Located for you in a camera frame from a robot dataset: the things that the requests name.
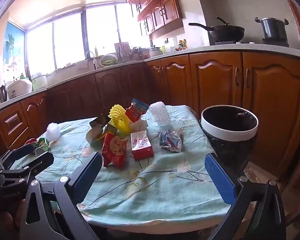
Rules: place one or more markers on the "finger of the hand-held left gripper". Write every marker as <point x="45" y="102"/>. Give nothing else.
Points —
<point x="20" y="152"/>
<point x="40" y="160"/>

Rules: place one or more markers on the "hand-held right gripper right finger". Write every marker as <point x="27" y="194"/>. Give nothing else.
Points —
<point x="218" y="177"/>

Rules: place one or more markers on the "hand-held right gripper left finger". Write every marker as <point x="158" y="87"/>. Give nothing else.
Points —
<point x="90" y="175"/>

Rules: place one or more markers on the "small green foil wrapper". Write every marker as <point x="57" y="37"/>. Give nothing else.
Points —
<point x="42" y="143"/>

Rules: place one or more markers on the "black bin with white rim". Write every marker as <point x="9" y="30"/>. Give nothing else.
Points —
<point x="227" y="136"/>

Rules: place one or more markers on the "green and silver snack packet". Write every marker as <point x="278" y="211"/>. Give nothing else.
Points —
<point x="97" y="127"/>

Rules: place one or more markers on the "yellow foam fruit net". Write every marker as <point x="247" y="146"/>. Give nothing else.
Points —
<point x="120" y="120"/>

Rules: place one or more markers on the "white tissue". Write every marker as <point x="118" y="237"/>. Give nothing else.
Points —
<point x="140" y="125"/>

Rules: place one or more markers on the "person's left hand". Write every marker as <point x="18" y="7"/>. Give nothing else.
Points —
<point x="8" y="217"/>

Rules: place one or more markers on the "small red wrapper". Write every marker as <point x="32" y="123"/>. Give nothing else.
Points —
<point x="30" y="141"/>

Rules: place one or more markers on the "small white foam net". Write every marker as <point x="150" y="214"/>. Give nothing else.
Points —
<point x="53" y="130"/>

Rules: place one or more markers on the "silver foil sheet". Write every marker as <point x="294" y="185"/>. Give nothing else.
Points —
<point x="251" y="172"/>

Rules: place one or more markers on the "red cookie packet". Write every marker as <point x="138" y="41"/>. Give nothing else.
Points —
<point x="115" y="152"/>

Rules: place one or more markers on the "red and white carton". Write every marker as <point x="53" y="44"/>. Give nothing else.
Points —
<point x="141" y="147"/>

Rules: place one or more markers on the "crumpled blue white wrapper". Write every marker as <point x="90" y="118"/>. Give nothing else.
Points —
<point x="171" y="141"/>

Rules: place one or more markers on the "steel electric kettle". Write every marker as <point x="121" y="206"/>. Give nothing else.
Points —
<point x="1" y="95"/>

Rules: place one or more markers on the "white rice cooker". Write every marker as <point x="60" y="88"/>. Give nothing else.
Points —
<point x="18" y="88"/>

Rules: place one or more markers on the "green and white cooker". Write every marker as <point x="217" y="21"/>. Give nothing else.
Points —
<point x="40" y="81"/>

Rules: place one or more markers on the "red and blue snack packet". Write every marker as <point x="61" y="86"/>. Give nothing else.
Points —
<point x="136" y="111"/>

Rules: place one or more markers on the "large white foam net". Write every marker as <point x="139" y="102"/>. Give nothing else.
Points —
<point x="160" y="113"/>

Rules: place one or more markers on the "wooden lower cabinets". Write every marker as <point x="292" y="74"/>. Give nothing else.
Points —
<point x="215" y="80"/>

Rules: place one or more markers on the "wooden cabinets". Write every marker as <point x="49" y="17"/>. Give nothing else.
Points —
<point x="162" y="7"/>
<point x="215" y="80"/>

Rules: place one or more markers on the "chrome kitchen faucet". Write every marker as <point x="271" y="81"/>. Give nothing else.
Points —
<point x="95" y="63"/>

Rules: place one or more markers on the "yellow bottle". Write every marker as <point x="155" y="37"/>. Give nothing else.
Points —
<point x="96" y="51"/>

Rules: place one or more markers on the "large kitchen window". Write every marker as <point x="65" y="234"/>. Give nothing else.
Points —
<point x="70" y="40"/>

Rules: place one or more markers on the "utensil holder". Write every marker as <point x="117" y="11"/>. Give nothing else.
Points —
<point x="121" y="50"/>

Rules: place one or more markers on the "speckled kitchen countertop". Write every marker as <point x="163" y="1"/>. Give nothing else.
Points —
<point x="265" y="49"/>

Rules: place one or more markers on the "cluster of condiment bottles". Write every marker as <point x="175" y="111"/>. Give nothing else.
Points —
<point x="182" y="45"/>

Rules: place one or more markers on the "white electric pot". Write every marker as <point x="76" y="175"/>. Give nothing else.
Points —
<point x="155" y="52"/>

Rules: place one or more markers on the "black wok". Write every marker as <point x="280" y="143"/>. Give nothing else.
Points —
<point x="225" y="32"/>

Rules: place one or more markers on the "black gas stove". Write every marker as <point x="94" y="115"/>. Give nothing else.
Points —
<point x="275" y="43"/>

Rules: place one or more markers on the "grey cooking pot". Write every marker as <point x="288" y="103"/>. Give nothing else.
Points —
<point x="273" y="28"/>

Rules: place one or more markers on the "wooden upper cabinets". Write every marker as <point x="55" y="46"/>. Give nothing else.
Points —
<point x="162" y="7"/>

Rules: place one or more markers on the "wall poster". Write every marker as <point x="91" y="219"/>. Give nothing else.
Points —
<point x="13" y="50"/>

